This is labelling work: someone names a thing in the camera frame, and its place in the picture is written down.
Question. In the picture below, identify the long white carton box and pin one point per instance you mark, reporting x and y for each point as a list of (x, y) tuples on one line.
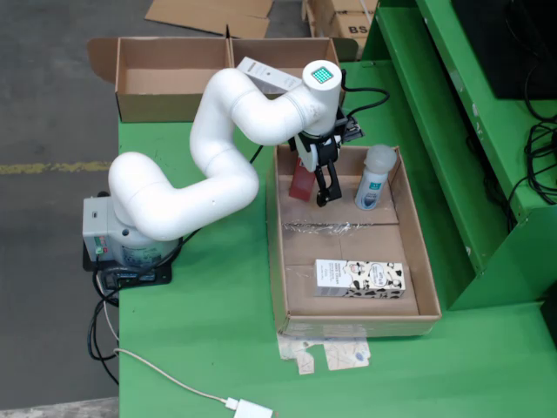
[(261, 72)]

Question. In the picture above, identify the red and white carton box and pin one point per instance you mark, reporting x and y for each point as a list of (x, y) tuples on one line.
[(300, 187)]

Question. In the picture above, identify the flat cardboard sheet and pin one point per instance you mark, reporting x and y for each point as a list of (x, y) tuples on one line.
[(209, 13)]

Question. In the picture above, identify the two-compartment cardboard box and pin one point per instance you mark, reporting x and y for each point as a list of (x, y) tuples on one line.
[(174, 56)]

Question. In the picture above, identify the plain cardboard box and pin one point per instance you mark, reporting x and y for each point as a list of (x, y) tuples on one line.
[(320, 13), (352, 4)]

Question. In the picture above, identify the white bottle with blue label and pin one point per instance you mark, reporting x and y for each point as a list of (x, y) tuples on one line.
[(370, 191)]

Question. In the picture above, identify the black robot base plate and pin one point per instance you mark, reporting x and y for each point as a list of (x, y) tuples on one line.
[(161, 276)]

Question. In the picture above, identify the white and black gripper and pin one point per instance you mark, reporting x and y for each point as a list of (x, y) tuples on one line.
[(311, 154)]

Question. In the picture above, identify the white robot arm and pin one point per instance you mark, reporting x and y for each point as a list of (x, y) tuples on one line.
[(217, 143)]

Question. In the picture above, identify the cow print carton box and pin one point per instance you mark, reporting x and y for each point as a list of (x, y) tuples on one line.
[(361, 278)]

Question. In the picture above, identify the white power adapter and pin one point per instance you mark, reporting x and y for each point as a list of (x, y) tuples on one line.
[(252, 410)]

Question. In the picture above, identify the black monitor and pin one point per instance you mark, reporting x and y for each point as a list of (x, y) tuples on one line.
[(513, 43)]

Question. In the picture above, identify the shallow cardboard tray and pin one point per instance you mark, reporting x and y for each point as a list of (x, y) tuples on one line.
[(313, 248)]

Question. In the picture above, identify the paper scraps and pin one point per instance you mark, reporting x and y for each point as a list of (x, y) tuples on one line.
[(344, 355)]

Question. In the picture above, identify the cardboard box with black print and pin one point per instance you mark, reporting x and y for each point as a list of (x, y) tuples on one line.
[(348, 24)]

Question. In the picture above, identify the grey robot base box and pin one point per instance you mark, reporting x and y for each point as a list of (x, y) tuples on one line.
[(93, 226)]

